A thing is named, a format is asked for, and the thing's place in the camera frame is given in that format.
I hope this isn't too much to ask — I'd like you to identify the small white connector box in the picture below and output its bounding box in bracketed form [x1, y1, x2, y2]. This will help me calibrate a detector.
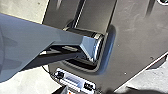
[54, 68, 98, 93]

